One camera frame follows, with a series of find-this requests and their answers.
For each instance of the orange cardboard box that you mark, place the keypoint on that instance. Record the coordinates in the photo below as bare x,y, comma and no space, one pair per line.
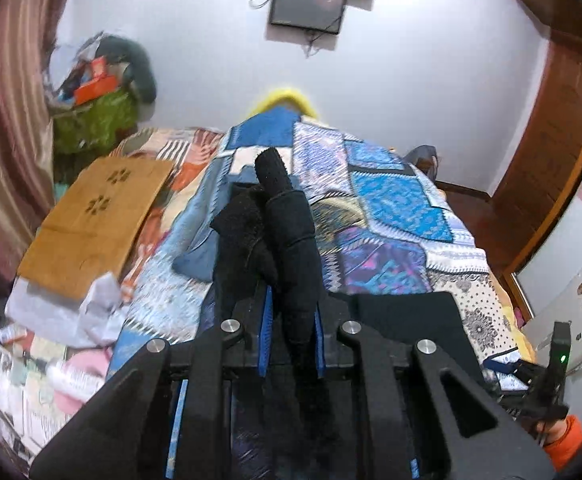
96,91

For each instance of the blue patchwork blanket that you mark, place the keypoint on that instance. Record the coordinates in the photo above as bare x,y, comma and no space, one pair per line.
386,200

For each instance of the pile of small packets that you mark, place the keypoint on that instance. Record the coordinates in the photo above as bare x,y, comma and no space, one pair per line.
31,390

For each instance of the bamboo lap table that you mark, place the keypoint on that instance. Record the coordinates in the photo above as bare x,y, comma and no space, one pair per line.
86,230

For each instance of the black pants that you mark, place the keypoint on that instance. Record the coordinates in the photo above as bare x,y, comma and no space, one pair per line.
291,240

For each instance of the blue jeans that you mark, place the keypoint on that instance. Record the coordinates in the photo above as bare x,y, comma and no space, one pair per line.
196,260

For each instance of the striped brown curtain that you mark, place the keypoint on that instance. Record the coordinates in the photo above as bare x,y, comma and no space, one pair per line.
6,110

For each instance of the white crumpled paper bag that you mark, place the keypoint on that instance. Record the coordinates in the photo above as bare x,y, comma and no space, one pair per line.
96,310

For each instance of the small black monitor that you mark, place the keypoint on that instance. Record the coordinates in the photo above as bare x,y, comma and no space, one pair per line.
306,7

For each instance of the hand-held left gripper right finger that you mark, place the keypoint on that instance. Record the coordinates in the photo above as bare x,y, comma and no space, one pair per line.
321,355

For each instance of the teal plastic item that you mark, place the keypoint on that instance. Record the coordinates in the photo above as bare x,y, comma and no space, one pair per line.
62,192

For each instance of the orange striped blanket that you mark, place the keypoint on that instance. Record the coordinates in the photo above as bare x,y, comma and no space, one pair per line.
191,155

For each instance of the small red box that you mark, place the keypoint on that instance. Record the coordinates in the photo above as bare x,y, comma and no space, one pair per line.
98,67

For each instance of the white device case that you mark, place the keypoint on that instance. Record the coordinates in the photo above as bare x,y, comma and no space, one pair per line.
571,310

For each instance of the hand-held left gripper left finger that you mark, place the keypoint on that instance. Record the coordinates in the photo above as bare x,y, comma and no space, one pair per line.
267,340

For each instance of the pile of light clothes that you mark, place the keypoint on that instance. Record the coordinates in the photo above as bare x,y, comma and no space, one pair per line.
71,60

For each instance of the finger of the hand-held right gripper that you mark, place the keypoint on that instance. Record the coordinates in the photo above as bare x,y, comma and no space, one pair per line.
508,372

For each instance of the brown wooden door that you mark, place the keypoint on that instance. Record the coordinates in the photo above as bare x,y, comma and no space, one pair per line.
556,135

